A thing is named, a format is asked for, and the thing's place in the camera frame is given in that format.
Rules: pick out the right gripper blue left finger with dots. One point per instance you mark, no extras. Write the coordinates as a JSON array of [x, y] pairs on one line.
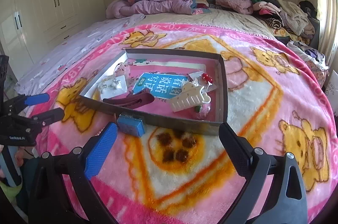
[[99, 150]]

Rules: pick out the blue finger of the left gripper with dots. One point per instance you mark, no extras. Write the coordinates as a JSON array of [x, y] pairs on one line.
[[36, 99]]

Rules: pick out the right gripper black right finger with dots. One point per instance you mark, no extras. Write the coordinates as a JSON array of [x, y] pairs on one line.
[[238, 149]]

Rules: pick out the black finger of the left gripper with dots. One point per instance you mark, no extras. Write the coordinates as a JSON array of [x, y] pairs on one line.
[[49, 117]]

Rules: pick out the pink fuzzy hair clip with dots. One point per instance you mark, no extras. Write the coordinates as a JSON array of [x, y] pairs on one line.
[[201, 111]]

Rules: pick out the cream white claw clip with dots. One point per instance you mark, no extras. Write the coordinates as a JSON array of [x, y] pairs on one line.
[[191, 96]]

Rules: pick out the dark maroon oval hair clip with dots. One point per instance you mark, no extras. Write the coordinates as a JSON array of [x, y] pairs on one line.
[[132, 101]]

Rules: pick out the pearl earrings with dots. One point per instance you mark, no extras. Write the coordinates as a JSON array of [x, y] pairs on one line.
[[112, 86]]

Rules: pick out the red ball earrings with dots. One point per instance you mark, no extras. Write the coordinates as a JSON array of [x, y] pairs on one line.
[[203, 79]]

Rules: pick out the person's left hand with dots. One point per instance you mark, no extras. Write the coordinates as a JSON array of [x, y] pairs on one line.
[[18, 157]]

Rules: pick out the small blue box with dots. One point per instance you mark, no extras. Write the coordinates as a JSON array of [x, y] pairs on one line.
[[131, 125]]

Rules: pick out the grey cardboard tray box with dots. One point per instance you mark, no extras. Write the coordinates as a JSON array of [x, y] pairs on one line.
[[91, 97]]

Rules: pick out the pink book with blue label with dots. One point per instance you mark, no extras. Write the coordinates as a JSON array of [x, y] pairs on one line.
[[165, 80]]

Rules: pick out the sheer pink dotted bow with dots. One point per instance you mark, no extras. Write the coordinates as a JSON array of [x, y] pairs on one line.
[[122, 69]]

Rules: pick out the white built-in wardrobe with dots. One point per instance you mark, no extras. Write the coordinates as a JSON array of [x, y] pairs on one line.
[[32, 28]]

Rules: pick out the white plastic bag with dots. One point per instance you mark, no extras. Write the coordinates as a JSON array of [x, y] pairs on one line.
[[331, 92]]

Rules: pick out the grey bag of clothes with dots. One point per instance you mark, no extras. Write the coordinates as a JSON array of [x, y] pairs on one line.
[[307, 53]]

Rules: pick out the beige bed sheet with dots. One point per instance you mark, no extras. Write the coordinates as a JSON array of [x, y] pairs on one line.
[[79, 45]]

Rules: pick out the pile of mixed clothes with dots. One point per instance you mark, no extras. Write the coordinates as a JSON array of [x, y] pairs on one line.
[[287, 19]]

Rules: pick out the folded pink knit garment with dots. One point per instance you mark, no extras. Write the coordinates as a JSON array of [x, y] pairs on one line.
[[244, 7]]

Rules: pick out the pink crumpled quilt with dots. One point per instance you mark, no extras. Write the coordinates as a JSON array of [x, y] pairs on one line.
[[119, 8]]

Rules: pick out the cream window curtain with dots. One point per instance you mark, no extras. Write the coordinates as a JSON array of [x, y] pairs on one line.
[[327, 14]]

